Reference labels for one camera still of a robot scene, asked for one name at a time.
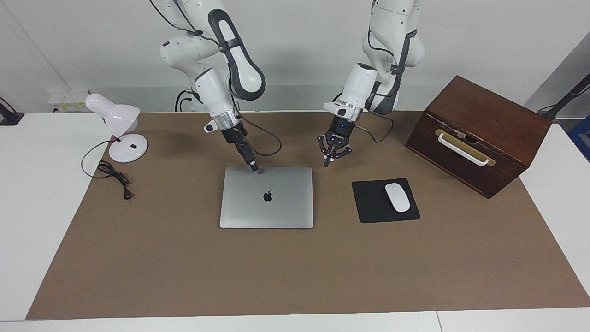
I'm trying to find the silver laptop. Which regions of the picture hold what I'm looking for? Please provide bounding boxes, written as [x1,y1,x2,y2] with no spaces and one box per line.
[219,167,314,230]

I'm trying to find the white computer mouse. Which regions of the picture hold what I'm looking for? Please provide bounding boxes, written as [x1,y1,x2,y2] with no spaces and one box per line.
[385,183,411,213]

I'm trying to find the black stand leg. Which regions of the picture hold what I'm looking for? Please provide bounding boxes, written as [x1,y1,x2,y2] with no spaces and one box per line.
[537,73,590,121]

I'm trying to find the blue crate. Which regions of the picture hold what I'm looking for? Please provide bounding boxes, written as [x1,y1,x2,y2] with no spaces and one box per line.
[568,115,590,162]

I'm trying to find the dark wooden box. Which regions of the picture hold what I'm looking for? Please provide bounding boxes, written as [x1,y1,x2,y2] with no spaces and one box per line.
[405,75,552,200]

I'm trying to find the black lamp power cord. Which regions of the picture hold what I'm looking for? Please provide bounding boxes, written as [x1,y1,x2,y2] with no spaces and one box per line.
[81,140,133,201]

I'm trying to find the black clamp mount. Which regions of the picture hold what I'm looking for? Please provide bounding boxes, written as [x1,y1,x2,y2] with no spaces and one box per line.
[0,97,24,126]

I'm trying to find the black right base cables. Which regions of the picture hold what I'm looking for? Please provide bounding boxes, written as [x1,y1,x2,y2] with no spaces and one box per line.
[174,89,203,112]

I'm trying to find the black mouse pad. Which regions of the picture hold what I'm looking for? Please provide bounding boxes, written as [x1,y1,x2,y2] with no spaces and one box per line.
[352,178,421,224]

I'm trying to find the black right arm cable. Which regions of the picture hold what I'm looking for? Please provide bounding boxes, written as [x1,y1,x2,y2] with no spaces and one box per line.
[150,0,283,156]

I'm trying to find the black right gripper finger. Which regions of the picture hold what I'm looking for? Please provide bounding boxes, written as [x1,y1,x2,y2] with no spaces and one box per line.
[241,140,260,172]
[235,141,256,172]

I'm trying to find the white box handle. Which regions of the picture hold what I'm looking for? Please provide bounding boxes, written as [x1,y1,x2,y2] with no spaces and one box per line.
[437,133,490,166]

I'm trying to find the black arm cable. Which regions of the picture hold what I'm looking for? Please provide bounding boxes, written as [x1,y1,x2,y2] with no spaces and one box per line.
[355,0,415,143]
[150,0,283,156]

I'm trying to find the white wall power strip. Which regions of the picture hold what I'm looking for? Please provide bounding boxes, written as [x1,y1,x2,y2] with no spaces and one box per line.
[47,89,90,113]

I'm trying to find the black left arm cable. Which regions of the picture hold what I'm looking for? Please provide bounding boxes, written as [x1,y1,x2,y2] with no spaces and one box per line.
[355,0,415,143]

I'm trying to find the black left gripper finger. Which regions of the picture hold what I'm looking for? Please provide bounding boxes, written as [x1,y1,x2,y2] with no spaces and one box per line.
[334,138,354,160]
[317,135,335,168]

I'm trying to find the gold handle plate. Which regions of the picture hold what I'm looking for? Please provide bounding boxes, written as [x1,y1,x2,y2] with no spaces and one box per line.
[435,129,496,167]

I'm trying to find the brown table mat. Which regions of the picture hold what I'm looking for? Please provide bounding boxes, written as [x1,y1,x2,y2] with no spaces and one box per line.
[25,110,590,320]

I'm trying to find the white desk lamp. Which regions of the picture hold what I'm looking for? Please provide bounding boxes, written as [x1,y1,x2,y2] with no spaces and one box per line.
[85,93,149,164]

